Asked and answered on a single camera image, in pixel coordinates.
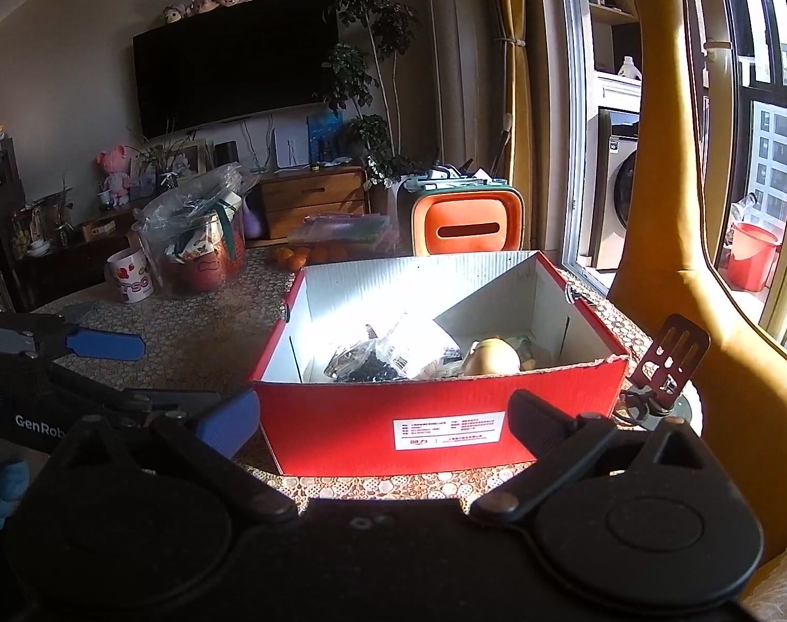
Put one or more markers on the person's left hand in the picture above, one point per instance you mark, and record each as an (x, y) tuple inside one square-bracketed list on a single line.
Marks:
[(1, 489)]

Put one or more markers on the grass plant in vase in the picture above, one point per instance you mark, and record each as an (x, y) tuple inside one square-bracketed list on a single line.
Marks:
[(166, 181)]

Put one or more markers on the white flat panel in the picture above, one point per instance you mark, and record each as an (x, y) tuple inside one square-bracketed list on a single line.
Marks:
[(292, 149)]

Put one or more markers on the beige standing air conditioner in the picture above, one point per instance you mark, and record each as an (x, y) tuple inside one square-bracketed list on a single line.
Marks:
[(458, 45)]

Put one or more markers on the yellow giraffe chair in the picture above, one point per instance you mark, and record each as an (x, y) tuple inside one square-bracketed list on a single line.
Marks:
[(659, 142)]

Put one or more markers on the red cardboard box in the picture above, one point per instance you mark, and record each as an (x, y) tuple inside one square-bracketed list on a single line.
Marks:
[(367, 421)]

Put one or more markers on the pink plush doll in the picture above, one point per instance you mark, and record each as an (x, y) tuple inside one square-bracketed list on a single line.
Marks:
[(113, 165)]

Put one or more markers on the black speaker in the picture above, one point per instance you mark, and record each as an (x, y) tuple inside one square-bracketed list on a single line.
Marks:
[(225, 153)]

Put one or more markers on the white strawberry print mug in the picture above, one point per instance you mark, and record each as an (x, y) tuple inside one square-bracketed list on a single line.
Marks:
[(131, 278)]

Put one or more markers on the small plush toy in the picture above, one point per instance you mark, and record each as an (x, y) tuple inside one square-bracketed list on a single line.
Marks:
[(209, 4), (174, 15), (193, 8)]

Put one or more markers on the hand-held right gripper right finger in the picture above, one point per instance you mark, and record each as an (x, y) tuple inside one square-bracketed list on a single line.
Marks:
[(536, 421)]

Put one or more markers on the clear plastic bag of goods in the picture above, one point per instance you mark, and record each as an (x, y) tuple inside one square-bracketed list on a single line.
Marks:
[(192, 259)]

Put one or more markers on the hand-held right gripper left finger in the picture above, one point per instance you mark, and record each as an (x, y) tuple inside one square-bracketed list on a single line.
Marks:
[(228, 424)]

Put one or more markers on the yellow plush toy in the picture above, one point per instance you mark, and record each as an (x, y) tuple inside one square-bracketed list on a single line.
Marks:
[(494, 356)]

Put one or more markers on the red bucket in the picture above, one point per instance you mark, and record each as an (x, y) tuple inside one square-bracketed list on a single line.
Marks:
[(753, 259)]

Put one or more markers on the white snack packet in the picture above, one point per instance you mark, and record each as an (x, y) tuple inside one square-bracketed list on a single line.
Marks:
[(442, 363)]

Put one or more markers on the white detergent bottle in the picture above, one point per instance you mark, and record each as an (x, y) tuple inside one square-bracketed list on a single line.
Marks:
[(629, 70)]

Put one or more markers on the blue picture card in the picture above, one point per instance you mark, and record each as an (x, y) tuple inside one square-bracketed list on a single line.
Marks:
[(144, 184)]

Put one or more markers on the lace-covered desktop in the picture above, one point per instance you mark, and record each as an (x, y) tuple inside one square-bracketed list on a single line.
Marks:
[(205, 330)]

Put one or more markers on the black phone stand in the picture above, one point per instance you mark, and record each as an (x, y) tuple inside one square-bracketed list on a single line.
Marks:
[(675, 350)]

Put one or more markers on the yellow curtain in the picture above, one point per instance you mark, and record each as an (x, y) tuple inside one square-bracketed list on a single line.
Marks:
[(513, 110)]

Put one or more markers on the small orange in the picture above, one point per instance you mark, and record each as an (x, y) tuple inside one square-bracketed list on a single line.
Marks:
[(296, 263), (277, 256), (337, 252), (319, 254)]

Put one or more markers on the washing machine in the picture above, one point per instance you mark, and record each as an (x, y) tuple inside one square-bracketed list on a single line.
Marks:
[(617, 207)]

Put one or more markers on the wooden television cabinet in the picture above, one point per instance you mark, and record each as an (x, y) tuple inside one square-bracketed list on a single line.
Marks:
[(309, 197)]

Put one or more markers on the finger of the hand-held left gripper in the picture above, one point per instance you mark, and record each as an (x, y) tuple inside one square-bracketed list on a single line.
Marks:
[(105, 345), (147, 402)]

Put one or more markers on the white balcony cabinet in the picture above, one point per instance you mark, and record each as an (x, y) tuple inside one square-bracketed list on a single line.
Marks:
[(610, 94)]

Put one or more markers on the black television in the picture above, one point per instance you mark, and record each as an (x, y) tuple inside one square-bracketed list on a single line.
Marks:
[(238, 65)]

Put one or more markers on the cream photo frame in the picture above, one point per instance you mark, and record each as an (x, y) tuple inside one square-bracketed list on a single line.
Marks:
[(198, 154)]

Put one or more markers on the small yellow box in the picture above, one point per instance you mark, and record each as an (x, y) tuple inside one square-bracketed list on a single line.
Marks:
[(99, 229)]

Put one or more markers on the clear packet of dark snacks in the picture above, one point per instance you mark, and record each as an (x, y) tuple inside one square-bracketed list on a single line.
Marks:
[(374, 366)]

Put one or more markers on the dark side cabinet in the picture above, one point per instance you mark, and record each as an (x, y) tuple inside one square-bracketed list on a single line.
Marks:
[(4, 207)]

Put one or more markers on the white and orange packet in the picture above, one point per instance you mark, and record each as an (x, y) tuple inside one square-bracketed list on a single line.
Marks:
[(536, 353)]

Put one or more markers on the blue printed box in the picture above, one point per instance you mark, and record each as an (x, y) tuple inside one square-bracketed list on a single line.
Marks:
[(325, 139)]

